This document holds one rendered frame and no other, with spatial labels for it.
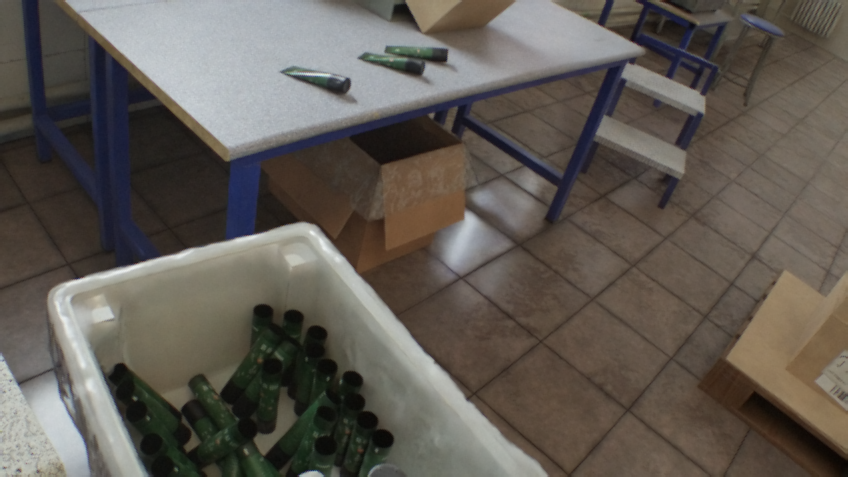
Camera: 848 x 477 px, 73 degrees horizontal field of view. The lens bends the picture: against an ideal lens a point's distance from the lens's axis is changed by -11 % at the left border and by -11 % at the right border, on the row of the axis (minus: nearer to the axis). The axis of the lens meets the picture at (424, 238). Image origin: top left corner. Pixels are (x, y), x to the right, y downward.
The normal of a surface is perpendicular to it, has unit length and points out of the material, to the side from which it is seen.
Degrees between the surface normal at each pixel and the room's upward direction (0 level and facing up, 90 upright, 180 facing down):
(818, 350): 90
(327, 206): 65
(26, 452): 0
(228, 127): 0
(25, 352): 0
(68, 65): 90
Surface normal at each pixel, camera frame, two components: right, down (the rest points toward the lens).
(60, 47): 0.71, 0.55
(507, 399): 0.24, -0.77
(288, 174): -0.54, -0.07
